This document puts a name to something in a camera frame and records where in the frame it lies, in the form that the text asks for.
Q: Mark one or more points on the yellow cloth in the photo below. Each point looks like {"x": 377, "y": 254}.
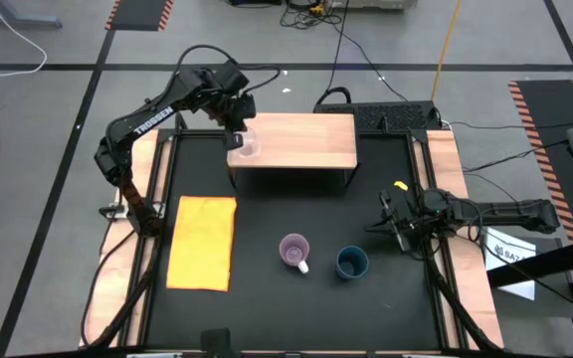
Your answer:
{"x": 202, "y": 243}

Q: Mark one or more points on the black hazard-striped floor mat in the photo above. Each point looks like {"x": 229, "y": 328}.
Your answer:
{"x": 139, "y": 15}
{"x": 550, "y": 109}

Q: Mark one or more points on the black boxy object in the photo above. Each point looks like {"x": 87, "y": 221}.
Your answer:
{"x": 216, "y": 344}

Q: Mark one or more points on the blue plastic cup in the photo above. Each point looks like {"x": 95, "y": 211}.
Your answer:
{"x": 352, "y": 262}

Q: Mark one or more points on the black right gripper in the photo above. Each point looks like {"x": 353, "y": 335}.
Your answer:
{"x": 413, "y": 219}

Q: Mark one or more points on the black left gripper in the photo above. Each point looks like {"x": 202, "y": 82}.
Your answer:
{"x": 237, "y": 109}

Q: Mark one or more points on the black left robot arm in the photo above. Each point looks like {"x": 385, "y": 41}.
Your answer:
{"x": 139, "y": 126}

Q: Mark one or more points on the grey flat device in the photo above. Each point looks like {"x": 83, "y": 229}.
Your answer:
{"x": 376, "y": 4}

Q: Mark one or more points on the wooden shelf with black legs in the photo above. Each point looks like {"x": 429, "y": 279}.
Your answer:
{"x": 306, "y": 141}

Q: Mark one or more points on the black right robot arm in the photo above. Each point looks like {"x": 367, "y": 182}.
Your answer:
{"x": 515, "y": 214}

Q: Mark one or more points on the grey desk foot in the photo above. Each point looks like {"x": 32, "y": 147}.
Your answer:
{"x": 18, "y": 21}

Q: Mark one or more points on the white paper sign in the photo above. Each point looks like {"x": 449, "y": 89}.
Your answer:
{"x": 510, "y": 248}

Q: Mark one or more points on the wooden side board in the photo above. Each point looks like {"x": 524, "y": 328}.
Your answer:
{"x": 142, "y": 164}
{"x": 445, "y": 159}

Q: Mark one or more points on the black perforated computer case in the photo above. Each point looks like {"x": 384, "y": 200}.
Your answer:
{"x": 396, "y": 117}

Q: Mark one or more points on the silver metal bracket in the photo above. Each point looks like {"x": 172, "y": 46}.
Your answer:
{"x": 154, "y": 355}

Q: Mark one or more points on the black metal beam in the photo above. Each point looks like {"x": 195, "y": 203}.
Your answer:
{"x": 545, "y": 263}

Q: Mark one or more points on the clear glass cup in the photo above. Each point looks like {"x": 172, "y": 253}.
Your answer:
{"x": 252, "y": 150}

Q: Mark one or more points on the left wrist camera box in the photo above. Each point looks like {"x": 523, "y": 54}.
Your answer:
{"x": 232, "y": 77}

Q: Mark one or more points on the small yellow tag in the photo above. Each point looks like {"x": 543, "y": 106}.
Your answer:
{"x": 401, "y": 185}

